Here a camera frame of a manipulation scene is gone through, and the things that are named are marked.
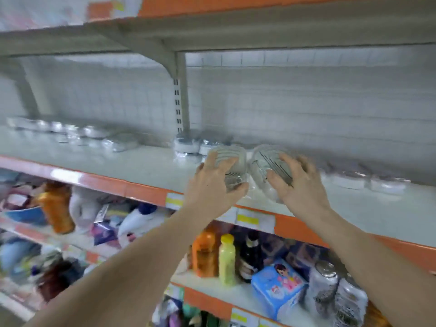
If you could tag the stacks of clear-lid soap dishes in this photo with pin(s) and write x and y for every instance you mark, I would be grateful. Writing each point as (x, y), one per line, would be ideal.
(68, 131)

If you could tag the person's right forearm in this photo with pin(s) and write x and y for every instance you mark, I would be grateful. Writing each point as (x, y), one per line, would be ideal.
(381, 269)

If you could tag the person's left forearm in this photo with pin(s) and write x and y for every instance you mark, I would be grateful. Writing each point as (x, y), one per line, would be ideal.
(116, 282)

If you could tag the white jug blue cap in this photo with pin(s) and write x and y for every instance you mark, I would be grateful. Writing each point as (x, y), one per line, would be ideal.
(142, 224)

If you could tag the yellow shelf price label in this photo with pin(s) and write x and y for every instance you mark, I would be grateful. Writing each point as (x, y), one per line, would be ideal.
(253, 220)
(175, 200)

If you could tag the blue product pack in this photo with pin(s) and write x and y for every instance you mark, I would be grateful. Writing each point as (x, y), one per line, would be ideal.
(278, 290)

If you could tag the yellow plastic bottle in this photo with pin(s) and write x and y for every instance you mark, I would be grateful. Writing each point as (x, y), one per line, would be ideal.
(227, 261)

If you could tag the person's right hand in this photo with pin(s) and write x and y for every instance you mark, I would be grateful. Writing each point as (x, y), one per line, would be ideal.
(306, 194)

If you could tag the person's left hand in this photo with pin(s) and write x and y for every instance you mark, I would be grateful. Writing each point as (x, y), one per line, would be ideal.
(211, 194)

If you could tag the pink tub of blue packets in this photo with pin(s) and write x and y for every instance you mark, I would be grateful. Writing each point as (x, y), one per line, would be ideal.
(109, 224)

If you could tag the wide orange plastic bottle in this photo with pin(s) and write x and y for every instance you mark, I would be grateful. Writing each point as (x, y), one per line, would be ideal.
(204, 254)

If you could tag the blue tub of red packets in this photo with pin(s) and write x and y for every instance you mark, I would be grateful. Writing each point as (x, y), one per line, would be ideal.
(20, 209)

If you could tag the orange metal store shelving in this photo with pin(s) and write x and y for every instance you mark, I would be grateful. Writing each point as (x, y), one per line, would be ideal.
(102, 163)

